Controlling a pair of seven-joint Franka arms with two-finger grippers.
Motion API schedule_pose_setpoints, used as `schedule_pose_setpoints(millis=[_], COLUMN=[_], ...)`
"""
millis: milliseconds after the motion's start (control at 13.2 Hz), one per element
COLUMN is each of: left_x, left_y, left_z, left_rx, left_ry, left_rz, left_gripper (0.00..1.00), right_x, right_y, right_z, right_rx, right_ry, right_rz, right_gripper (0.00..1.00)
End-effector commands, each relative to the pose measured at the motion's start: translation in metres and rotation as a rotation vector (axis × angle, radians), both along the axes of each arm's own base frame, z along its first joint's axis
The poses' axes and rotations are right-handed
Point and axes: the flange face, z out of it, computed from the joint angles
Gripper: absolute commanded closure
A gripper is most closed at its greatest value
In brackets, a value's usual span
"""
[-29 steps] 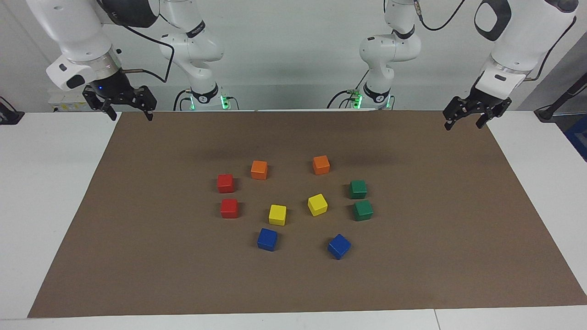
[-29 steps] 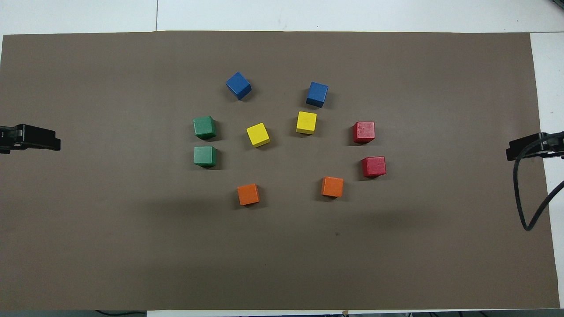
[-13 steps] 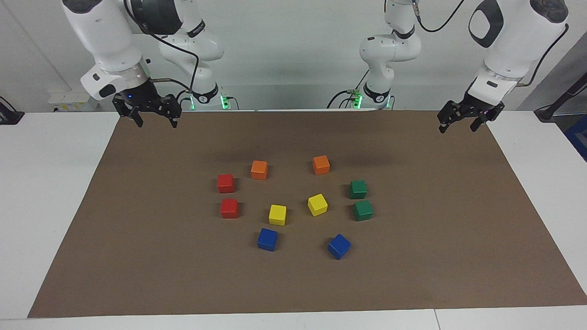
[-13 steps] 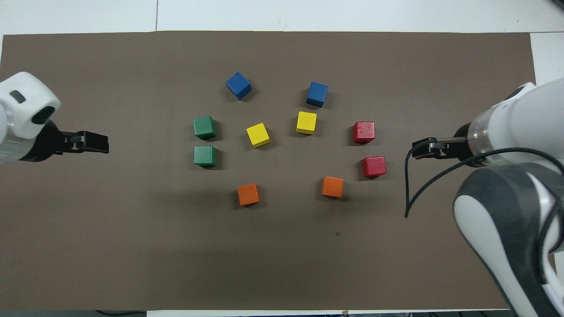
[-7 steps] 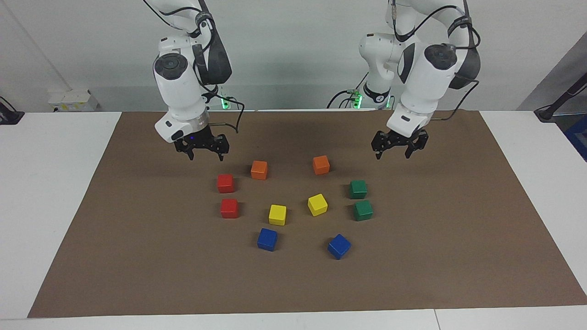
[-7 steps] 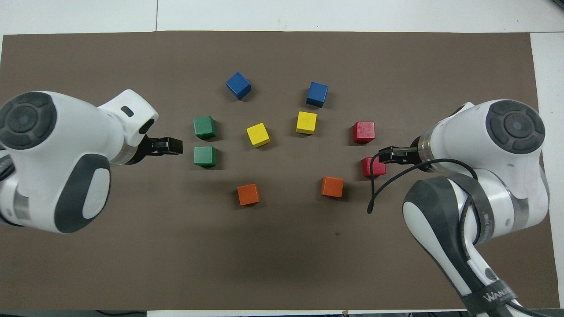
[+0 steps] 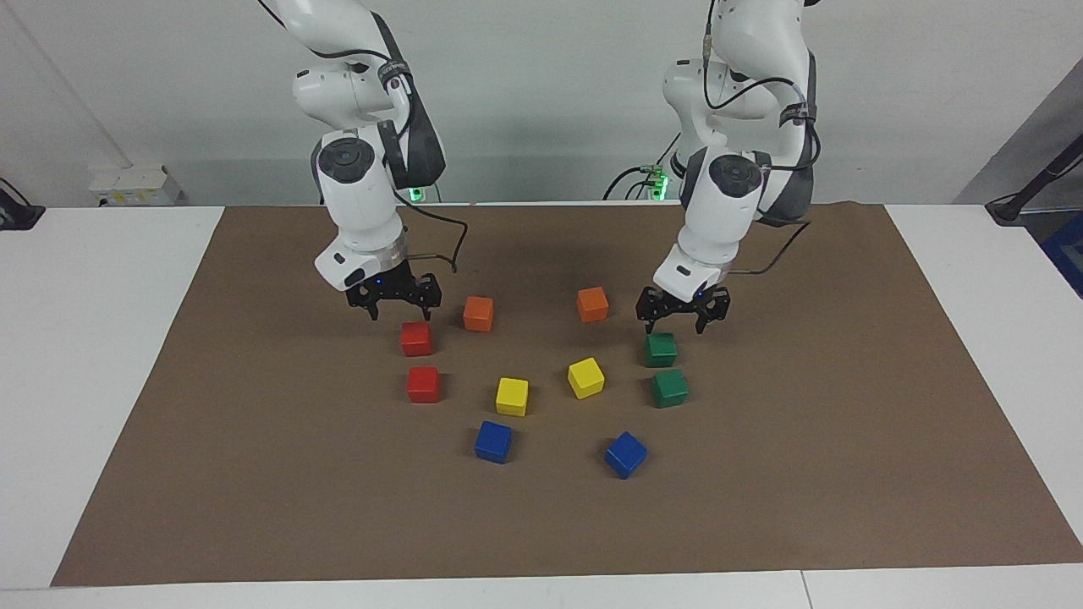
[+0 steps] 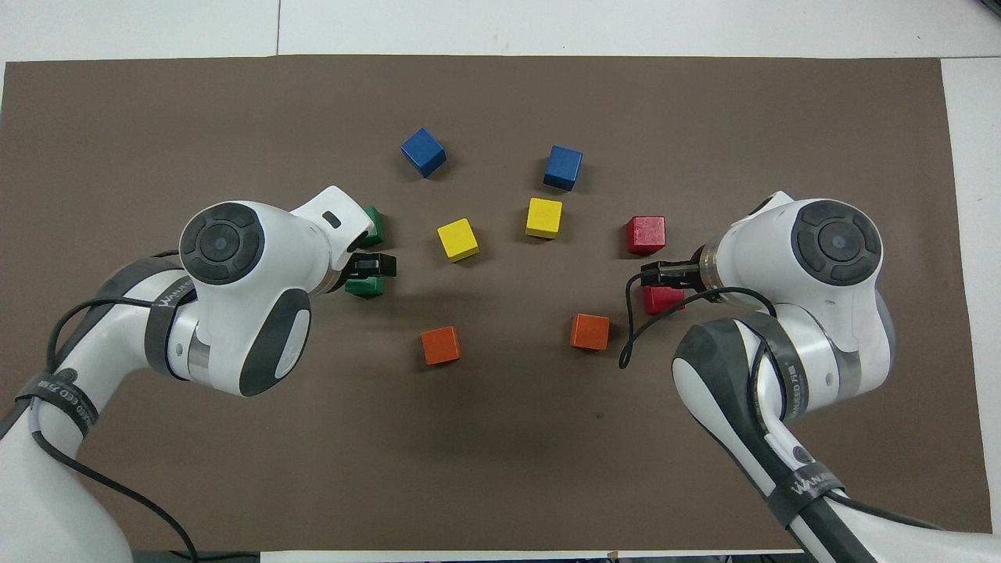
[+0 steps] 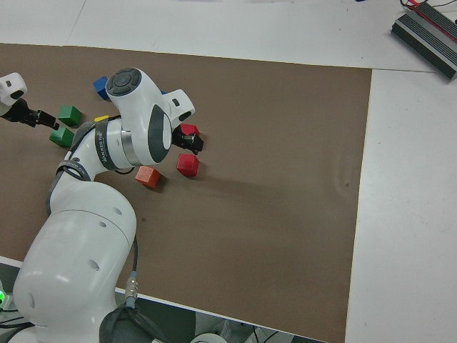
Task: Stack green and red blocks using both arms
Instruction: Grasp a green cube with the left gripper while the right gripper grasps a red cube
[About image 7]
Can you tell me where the yellow wooden cube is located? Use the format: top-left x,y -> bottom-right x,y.
567,357 -> 606,400
495,377 -> 530,417

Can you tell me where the blue wooden cube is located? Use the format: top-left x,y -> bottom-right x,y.
604,431 -> 648,480
474,420 -> 514,464

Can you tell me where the brown table mat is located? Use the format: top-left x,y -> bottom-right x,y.
51,201 -> 1083,588

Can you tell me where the black stand with foot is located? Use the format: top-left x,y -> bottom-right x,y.
986,135 -> 1083,225

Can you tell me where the blue crate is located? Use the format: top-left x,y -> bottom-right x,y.
1042,211 -> 1083,297

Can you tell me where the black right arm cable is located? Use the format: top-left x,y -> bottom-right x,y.
258,0 -> 470,273

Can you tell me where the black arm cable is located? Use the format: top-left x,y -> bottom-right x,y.
258,0 -> 470,273
702,0 -> 820,276

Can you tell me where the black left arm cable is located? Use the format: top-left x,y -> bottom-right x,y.
702,0 -> 820,276

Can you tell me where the black base cable bundle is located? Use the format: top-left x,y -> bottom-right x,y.
603,131 -> 682,201

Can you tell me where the black clamp mount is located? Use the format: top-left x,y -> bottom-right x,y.
0,178 -> 45,231

